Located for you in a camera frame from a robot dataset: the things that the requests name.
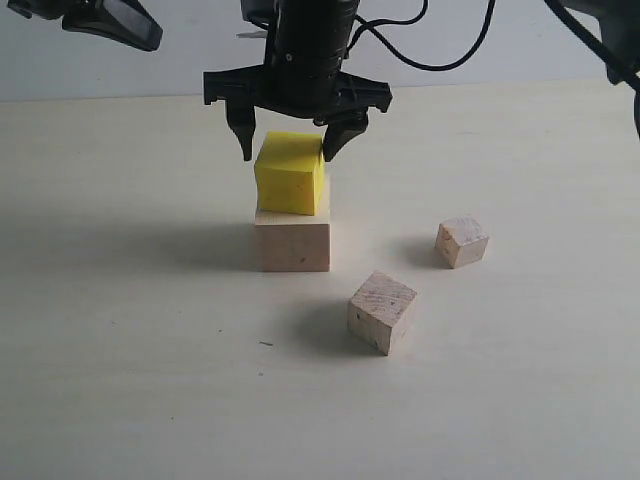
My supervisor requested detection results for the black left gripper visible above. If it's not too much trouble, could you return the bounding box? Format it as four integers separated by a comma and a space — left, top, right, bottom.
7, 0, 163, 52

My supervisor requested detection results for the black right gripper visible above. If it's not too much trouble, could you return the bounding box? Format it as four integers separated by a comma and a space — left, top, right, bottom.
203, 0, 392, 162

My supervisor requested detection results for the yellow cube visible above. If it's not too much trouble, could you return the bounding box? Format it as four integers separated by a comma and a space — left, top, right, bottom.
254, 131, 325, 216

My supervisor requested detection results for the large wooden cube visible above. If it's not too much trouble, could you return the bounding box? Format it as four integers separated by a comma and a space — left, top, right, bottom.
254, 175, 331, 272

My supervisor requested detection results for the medium wooden cube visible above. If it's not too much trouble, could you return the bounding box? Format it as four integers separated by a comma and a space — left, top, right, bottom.
347, 271, 418, 356

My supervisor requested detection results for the small wooden cube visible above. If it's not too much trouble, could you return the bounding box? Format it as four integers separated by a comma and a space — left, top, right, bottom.
435, 215, 489, 269

